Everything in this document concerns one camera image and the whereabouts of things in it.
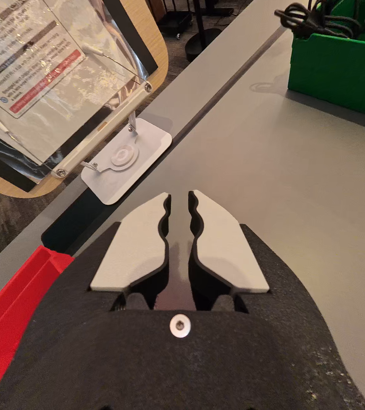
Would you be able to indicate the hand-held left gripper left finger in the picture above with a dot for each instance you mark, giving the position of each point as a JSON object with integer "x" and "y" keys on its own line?
{"x": 134, "y": 253}

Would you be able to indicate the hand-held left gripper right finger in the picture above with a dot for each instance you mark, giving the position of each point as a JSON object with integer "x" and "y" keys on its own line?
{"x": 227, "y": 253}

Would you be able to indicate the red plastic bin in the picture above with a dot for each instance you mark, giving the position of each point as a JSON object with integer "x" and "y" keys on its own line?
{"x": 6, "y": 301}

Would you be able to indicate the green plastic bin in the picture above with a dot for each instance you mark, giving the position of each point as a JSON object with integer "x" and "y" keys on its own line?
{"x": 336, "y": 70}

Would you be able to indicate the white sign stand base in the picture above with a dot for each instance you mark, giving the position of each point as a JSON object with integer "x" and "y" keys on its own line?
{"x": 144, "y": 150}

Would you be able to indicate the wooden instruction sign board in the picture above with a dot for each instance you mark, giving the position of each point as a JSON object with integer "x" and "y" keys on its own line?
{"x": 131, "y": 109}

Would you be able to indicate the black floor stand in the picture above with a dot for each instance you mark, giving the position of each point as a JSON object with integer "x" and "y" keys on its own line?
{"x": 201, "y": 46}

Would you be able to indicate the black rolling cart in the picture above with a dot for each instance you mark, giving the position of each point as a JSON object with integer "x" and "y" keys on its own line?
{"x": 176, "y": 19}

